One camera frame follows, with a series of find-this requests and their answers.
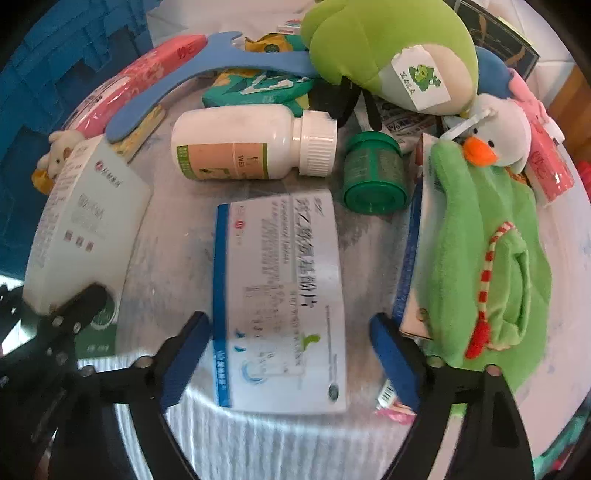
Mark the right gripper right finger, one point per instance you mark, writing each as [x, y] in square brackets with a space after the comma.
[492, 443]

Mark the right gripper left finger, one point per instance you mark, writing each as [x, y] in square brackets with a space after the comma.
[152, 385]

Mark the white blue medicine box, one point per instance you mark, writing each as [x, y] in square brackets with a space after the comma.
[278, 314]

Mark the tall white medicine box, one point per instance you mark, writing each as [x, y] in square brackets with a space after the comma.
[87, 230]

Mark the pink tissue box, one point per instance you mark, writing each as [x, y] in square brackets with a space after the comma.
[546, 170]

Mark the green plastic jar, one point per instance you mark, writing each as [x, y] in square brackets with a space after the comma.
[375, 179]

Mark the green frog plush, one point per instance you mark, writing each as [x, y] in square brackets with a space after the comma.
[417, 55]

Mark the white penguin plush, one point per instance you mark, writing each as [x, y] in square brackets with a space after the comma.
[496, 132]

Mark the green plush cloth toy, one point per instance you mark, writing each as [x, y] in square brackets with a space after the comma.
[489, 285]

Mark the small cream bear plush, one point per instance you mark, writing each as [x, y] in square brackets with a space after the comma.
[49, 166]

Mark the yellow sponge pack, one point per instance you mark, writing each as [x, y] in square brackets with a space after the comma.
[130, 145]

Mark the white pill bottle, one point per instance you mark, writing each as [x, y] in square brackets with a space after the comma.
[253, 142]

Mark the long pink tissue pack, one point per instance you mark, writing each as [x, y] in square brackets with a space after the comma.
[94, 113]

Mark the blue plastic crate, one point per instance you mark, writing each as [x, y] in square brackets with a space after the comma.
[68, 52]

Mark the green wipes pack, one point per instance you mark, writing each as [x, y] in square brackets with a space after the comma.
[246, 87]

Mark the yellow snack packet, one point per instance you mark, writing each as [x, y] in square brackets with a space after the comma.
[275, 42]

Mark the blue pink plush toy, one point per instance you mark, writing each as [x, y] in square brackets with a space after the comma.
[496, 79]

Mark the red white flat box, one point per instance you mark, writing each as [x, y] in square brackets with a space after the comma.
[290, 27]

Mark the black gift bag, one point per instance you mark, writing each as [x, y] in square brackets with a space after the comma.
[496, 35]

